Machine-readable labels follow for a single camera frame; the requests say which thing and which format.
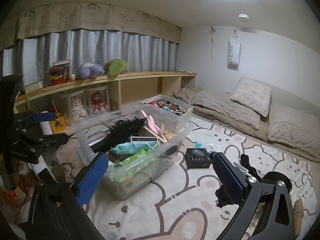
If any black feather hair clip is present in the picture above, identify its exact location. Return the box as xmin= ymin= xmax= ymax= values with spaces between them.
xmin=91 ymin=116 xmax=146 ymax=152

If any teal cleansing wipes pack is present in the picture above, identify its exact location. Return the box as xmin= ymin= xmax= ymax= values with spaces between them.
xmin=110 ymin=142 xmax=159 ymax=155

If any dark glossy book box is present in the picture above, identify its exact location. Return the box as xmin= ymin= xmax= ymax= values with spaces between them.
xmin=130 ymin=136 xmax=159 ymax=142

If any white cardboard box with clutter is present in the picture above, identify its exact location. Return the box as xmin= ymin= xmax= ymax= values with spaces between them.
xmin=140 ymin=94 xmax=194 ymax=133

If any yellow black cartoon box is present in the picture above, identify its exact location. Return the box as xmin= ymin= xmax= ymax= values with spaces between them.
xmin=50 ymin=114 xmax=67 ymax=134

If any wooden shelf unit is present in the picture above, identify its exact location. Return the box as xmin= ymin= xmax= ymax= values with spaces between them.
xmin=14 ymin=71 xmax=197 ymax=113

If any white dress doll in case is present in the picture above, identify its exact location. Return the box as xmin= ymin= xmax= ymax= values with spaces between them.
xmin=60 ymin=89 xmax=88 ymax=127

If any yarn wrapped cardboard tube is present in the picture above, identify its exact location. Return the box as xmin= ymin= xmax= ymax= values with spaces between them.
xmin=293 ymin=198 xmax=304 ymax=237

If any black visor cap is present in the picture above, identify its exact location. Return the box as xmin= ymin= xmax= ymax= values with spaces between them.
xmin=262 ymin=171 xmax=292 ymax=193

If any red dress doll in case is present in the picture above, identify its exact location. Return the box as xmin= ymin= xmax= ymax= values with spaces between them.
xmin=85 ymin=85 xmax=110 ymax=116

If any purple plush toy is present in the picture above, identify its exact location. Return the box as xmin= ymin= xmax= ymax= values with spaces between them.
xmin=78 ymin=63 xmax=105 ymax=79

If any green dotted package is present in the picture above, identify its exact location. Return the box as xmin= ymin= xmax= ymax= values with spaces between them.
xmin=112 ymin=150 xmax=160 ymax=194

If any bunny print bed sheet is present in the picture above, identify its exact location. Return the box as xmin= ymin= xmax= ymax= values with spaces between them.
xmin=84 ymin=116 xmax=319 ymax=239

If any green plush toy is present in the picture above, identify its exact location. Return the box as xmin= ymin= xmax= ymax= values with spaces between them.
xmin=104 ymin=59 xmax=129 ymax=76

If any clear plastic storage bin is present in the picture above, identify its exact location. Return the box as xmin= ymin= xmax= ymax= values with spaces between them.
xmin=75 ymin=105 xmax=193 ymax=200

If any right quilted beige pillow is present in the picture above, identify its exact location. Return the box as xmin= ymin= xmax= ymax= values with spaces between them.
xmin=268 ymin=104 xmax=319 ymax=159

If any black product box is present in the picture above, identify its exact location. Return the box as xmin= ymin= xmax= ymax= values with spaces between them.
xmin=185 ymin=148 xmax=211 ymax=168

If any grey curtain with valance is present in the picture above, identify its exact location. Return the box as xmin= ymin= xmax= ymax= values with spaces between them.
xmin=1 ymin=2 xmax=182 ymax=85

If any fluffy beige pillow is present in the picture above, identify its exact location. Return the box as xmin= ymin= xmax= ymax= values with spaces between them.
xmin=231 ymin=76 xmax=272 ymax=118

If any beige folded blanket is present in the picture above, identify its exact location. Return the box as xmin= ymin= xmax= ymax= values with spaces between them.
xmin=172 ymin=88 xmax=319 ymax=163

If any ceiling smoke detector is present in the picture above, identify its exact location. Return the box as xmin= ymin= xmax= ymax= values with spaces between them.
xmin=238 ymin=14 xmax=250 ymax=22

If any white charging cable on wall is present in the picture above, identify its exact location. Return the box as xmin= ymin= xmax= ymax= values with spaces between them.
xmin=197 ymin=26 xmax=217 ymax=91

